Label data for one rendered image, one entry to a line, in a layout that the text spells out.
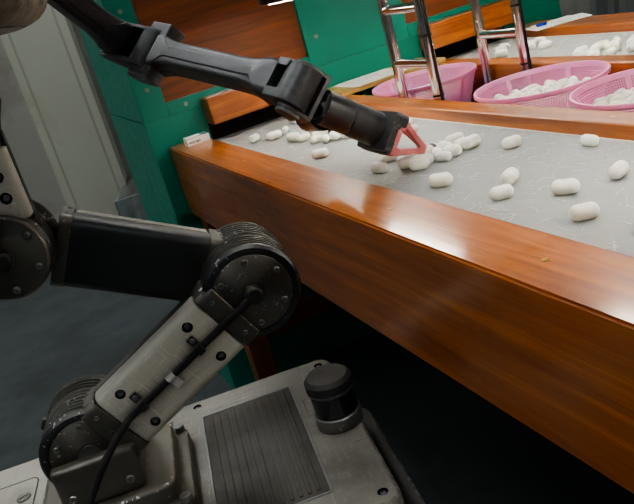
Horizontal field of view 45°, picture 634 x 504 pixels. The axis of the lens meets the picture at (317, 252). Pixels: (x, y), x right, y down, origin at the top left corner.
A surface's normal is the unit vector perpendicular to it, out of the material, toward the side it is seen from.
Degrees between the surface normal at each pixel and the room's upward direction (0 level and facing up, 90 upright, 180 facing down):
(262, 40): 90
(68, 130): 90
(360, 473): 0
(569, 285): 0
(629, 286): 0
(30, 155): 90
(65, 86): 90
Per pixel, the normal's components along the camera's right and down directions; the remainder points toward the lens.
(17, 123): 0.21, 0.29
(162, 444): -0.26, -0.91
